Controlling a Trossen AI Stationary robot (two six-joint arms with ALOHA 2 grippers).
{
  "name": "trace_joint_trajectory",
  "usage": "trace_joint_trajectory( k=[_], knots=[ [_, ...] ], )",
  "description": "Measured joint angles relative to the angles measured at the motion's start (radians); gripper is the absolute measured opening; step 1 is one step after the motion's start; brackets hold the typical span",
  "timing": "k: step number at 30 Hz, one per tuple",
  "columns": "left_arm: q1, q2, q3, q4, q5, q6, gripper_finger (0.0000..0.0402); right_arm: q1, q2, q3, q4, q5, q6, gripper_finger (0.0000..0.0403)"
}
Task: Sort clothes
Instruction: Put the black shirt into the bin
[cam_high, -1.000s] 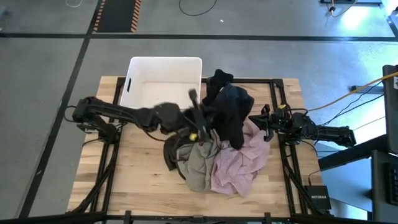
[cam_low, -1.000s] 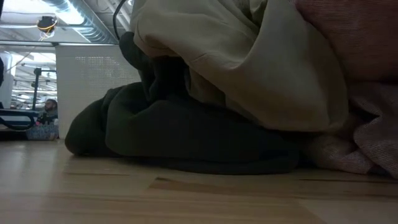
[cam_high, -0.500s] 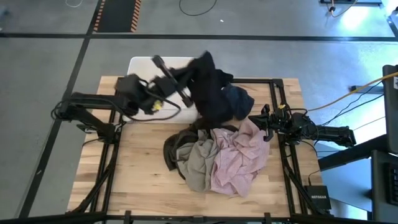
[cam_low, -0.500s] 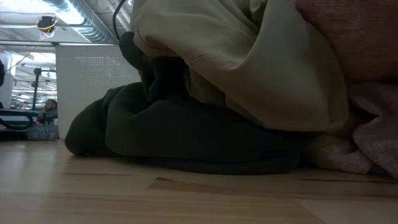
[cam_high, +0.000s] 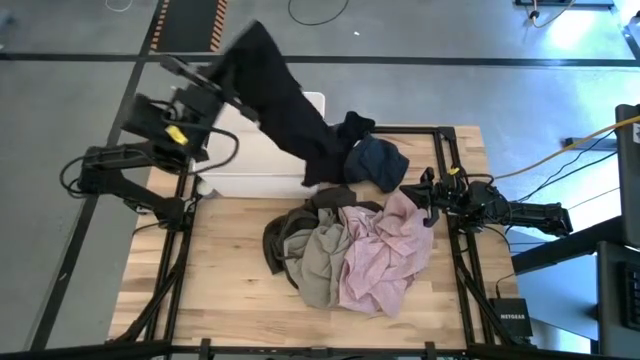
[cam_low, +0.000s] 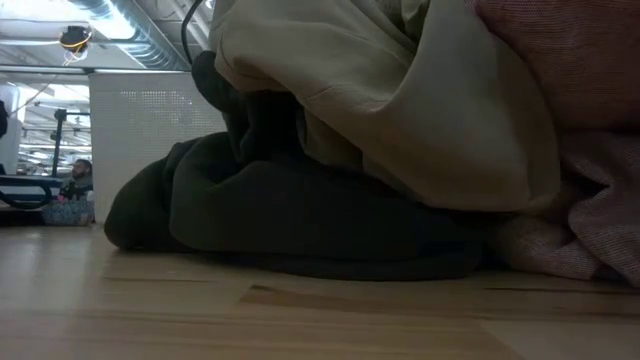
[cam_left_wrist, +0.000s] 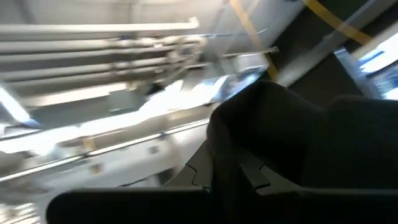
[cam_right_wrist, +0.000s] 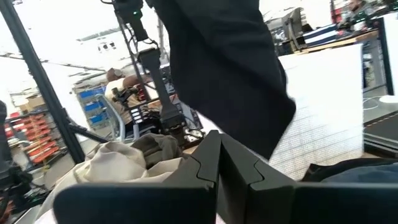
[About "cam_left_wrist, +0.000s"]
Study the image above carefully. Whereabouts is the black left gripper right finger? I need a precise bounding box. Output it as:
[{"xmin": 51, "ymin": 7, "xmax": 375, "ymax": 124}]
[{"xmin": 238, "ymin": 152, "xmax": 300, "ymax": 196}]

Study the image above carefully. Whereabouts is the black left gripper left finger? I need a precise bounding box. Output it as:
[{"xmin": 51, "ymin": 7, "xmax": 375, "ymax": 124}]
[{"xmin": 163, "ymin": 139, "xmax": 214, "ymax": 189}]

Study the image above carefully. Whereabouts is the yellow cable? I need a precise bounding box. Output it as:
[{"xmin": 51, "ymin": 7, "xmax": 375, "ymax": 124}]
[
  {"xmin": 302, "ymin": 0, "xmax": 373, "ymax": 45},
  {"xmin": 229, "ymin": 0, "xmax": 280, "ymax": 82}
]

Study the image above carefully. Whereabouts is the dark grey garment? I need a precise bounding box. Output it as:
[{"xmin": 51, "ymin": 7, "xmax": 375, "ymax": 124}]
[{"xmin": 206, "ymin": 80, "xmax": 398, "ymax": 224}]

